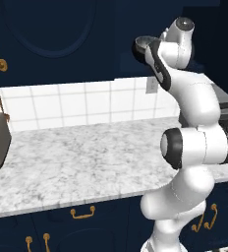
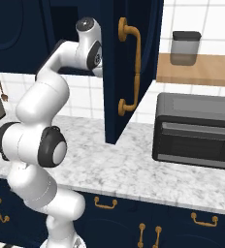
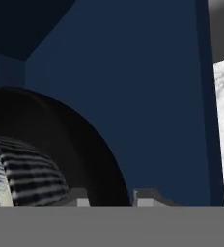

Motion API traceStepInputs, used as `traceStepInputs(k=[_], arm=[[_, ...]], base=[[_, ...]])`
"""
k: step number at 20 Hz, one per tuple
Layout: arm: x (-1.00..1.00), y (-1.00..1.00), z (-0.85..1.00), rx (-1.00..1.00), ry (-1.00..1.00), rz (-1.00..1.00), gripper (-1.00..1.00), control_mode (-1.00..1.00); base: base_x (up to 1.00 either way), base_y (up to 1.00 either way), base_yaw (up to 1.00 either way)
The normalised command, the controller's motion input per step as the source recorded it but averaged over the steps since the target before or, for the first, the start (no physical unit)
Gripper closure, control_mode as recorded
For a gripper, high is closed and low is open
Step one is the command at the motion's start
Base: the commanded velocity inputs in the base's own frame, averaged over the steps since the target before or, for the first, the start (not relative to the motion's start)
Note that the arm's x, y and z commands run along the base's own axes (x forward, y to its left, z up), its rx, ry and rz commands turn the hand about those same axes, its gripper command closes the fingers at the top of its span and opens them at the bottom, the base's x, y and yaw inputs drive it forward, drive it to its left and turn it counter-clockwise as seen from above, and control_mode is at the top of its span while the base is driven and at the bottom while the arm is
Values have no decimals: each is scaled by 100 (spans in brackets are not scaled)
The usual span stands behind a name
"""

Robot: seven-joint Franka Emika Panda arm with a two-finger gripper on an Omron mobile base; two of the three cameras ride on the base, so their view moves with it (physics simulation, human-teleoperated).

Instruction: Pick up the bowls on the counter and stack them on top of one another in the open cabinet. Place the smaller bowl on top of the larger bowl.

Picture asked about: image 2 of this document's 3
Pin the navy blue wall cabinet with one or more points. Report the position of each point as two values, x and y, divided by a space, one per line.
17 35

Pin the navy blue drawer front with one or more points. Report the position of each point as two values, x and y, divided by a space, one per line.
134 206
182 216

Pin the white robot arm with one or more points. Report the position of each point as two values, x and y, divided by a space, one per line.
40 106

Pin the brown hanging utensil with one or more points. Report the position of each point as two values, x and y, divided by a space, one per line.
1 88

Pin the grey jar with black lid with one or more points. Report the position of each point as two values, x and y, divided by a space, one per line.
185 48

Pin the wooden wall shelf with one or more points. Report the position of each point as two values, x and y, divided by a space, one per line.
198 69

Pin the black microwave oven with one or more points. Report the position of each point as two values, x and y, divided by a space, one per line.
195 129

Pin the navy blue open cabinet door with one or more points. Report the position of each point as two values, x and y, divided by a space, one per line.
117 80

